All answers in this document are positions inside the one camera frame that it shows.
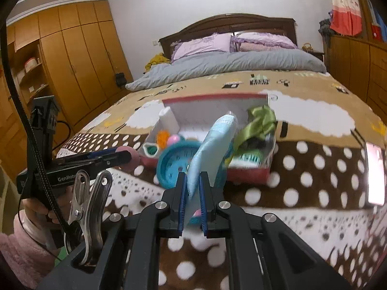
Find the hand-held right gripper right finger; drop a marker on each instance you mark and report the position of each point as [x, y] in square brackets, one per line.
[204, 205]

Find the white waffle cloth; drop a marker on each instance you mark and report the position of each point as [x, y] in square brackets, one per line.
[167, 119]

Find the person's left forearm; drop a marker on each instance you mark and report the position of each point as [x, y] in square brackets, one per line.
[24, 253]

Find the purple ruffled pillow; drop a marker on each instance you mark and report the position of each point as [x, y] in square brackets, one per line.
[202, 46]
[266, 39]

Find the teal alarm clock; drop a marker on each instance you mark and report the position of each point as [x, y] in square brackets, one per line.
[174, 163]

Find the pink smartphone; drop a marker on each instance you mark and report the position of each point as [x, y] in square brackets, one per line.
[375, 172]

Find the white container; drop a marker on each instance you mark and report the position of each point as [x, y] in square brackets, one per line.
[32, 65]

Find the wooden wardrobe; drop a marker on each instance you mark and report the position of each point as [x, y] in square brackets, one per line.
[81, 54]

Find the wooden dresser cabinet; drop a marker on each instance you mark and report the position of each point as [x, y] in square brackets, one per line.
[356, 66]

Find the black bag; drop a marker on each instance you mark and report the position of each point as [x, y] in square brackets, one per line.
[120, 80]

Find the pink makeup sponge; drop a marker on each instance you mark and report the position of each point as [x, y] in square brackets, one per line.
[133, 158]

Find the yellow cloth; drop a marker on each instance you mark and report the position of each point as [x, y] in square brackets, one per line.
[157, 62]

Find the white cardboard box red rim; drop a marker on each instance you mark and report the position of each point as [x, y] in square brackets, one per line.
[251, 175]

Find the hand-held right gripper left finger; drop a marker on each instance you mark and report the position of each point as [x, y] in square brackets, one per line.
[182, 205]

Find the orange plush toy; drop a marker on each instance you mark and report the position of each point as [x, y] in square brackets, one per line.
[163, 137]

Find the white sock green print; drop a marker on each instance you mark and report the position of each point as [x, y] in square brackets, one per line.
[248, 160]

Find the wicker basket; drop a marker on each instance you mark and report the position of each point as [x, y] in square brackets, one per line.
[307, 47]

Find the dark clothes pile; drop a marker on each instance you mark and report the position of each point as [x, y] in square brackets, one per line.
[325, 24]

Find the green ribbon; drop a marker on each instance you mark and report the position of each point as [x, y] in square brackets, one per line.
[260, 120]

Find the blue face mask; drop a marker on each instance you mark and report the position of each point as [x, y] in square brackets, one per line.
[211, 145]

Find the person's left hand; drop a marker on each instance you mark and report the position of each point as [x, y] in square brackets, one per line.
[66, 205]

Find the white and red curtain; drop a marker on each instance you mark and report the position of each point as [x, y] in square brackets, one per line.
[344, 9]

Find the grey duvet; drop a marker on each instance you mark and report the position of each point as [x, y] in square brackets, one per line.
[226, 63]

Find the pink pillow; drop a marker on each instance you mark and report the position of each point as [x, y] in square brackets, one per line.
[255, 46]

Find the wooden nightstand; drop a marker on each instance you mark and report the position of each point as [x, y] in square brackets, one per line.
[318, 56]

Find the metal spring clip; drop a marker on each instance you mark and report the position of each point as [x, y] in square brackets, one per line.
[90, 211]

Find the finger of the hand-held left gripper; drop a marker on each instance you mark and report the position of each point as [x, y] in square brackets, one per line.
[99, 152]
[118, 158]

